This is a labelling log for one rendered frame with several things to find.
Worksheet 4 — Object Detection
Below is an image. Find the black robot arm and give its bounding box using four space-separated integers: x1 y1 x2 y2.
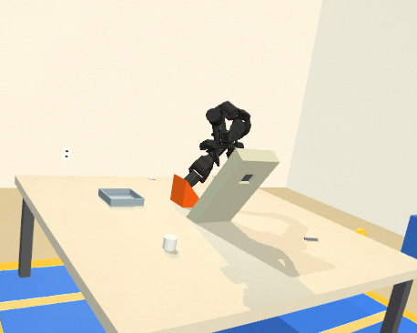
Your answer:
183 101 251 187

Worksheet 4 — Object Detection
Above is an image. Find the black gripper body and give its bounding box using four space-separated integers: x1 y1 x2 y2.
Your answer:
199 127 244 152

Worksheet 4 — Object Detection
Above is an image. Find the small white cylinder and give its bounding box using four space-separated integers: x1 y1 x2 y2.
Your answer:
162 235 178 251

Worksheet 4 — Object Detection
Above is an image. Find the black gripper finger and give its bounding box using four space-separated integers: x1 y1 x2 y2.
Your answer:
226 148 235 158
206 146 220 167

